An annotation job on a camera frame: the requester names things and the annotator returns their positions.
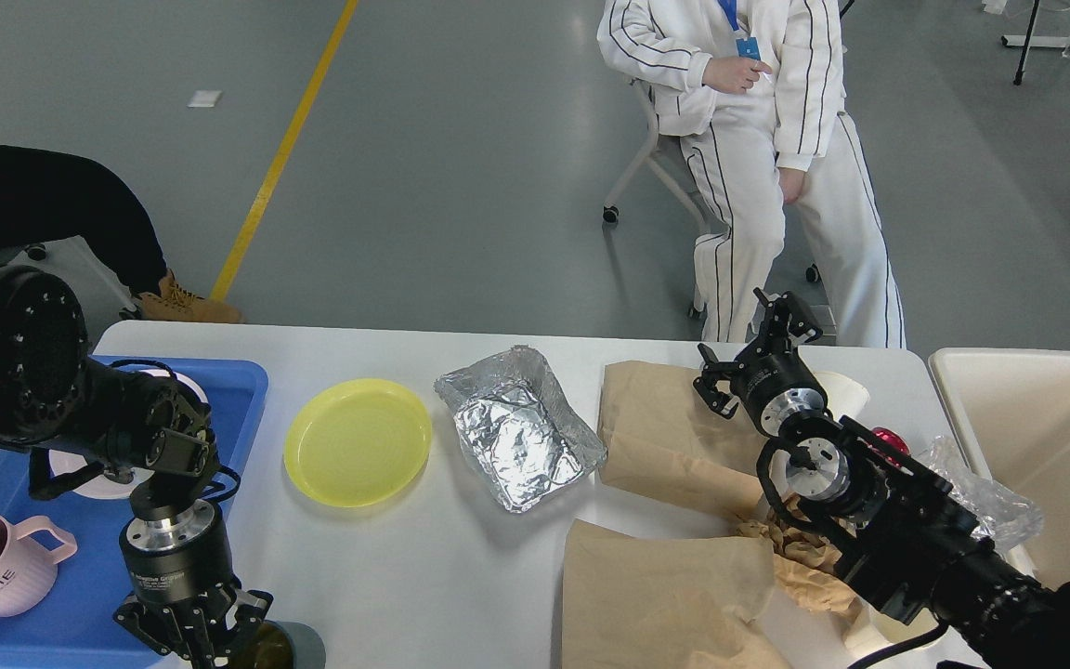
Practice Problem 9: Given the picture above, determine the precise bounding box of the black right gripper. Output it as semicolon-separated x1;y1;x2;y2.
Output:
693;288;829;437

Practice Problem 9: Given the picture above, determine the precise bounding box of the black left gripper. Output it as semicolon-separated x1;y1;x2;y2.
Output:
113;500;276;668

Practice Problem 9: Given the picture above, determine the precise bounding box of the dark teal mug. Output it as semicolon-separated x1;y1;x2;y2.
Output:
217;620;327;668

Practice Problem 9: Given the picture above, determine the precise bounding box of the yellow plastic plate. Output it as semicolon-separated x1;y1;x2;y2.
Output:
282;378;433;508

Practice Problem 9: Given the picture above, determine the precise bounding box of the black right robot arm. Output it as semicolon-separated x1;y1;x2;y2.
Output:
693;289;1070;668

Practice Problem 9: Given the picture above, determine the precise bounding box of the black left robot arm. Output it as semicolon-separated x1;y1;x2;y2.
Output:
0;264;296;668

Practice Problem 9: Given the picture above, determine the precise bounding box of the white paper cup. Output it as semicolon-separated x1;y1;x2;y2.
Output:
815;370;870;420

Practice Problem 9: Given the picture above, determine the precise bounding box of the brown paper bag upper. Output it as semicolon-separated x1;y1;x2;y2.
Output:
597;361;765;520

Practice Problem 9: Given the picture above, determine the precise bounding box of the brown paper bag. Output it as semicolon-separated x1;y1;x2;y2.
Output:
561;520;789;668
597;361;765;520

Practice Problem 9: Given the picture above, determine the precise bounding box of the blue plastic tray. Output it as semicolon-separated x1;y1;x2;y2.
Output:
0;359;270;668

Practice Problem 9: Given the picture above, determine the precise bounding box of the red round object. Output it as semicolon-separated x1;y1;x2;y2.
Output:
873;426;910;454

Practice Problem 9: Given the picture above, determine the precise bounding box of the crumpled brown paper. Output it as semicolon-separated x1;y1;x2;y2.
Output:
732;514;862;620

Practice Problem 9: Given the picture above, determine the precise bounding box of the pink round plate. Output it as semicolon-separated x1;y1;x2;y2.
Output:
48;372;208;500

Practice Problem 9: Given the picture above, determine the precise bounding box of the crumpled aluminium foil tray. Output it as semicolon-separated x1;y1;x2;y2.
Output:
434;346;607;514

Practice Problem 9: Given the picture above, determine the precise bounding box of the person in white tracksuit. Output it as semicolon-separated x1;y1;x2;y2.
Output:
597;1;907;348

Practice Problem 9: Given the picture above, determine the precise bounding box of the brown paper bag lower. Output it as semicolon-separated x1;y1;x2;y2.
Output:
561;520;789;668

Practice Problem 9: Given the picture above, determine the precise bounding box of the white cup lower right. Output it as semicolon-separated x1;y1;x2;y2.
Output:
843;604;938;658

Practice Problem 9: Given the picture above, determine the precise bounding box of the clear plastic wrapper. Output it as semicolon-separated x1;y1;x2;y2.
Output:
918;435;1045;552

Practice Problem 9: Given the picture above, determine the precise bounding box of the beige plastic bin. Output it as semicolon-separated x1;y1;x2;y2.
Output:
929;348;1070;588

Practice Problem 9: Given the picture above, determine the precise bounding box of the tan work boot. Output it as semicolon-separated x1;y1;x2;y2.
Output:
132;269;245;323

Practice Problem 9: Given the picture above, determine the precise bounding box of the person in black trousers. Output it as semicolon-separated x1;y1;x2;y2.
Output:
0;145;173;297

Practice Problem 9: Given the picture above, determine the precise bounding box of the white paper scrap on floor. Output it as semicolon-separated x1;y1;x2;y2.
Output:
187;89;224;109

